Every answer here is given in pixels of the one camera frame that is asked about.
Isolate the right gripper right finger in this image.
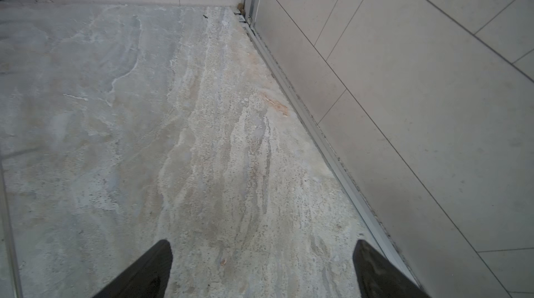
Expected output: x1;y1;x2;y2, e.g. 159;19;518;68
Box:
353;240;430;298

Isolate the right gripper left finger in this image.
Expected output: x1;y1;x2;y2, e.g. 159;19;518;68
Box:
94;240;173;298

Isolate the metal wire dish rack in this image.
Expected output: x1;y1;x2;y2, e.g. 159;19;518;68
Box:
1;167;24;298

